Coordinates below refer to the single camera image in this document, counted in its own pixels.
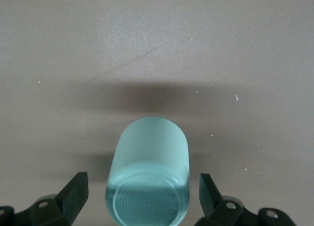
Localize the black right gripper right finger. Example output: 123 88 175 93
196 173 295 226

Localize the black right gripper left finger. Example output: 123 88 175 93
0 172 88 226

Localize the teal cup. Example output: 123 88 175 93
105 116 191 226

